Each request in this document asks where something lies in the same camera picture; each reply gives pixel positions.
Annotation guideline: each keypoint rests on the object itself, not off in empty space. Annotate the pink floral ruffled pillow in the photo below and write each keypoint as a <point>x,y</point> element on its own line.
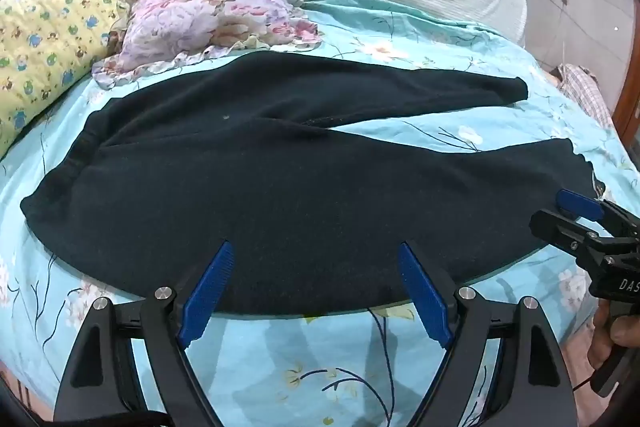
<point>210,7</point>

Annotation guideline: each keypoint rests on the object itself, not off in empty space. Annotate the wooden door frame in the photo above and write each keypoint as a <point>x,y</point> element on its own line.
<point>631,117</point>

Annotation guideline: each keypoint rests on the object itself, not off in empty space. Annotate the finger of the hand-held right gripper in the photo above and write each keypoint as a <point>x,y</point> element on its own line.
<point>560,229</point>
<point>580,203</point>

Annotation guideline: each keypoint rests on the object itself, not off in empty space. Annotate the plaid cloth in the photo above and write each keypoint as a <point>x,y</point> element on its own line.
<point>585,92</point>

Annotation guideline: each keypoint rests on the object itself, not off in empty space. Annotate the turquoise floral bedsheet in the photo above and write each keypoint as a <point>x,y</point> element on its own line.
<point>300,357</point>

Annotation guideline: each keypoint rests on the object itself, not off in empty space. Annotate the person's right hand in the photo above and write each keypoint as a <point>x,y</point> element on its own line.
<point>632,332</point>

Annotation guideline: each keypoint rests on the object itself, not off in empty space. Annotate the yellow printed pillow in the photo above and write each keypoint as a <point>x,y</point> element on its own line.
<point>45,42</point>

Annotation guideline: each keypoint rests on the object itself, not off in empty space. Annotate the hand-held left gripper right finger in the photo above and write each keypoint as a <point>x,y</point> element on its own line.
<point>425,292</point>

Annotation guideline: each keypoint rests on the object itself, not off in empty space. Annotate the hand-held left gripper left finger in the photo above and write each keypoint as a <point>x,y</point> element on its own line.
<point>207,292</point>

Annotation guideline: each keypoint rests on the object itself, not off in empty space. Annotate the black pants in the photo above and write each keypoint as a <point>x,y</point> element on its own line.
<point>300,207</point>

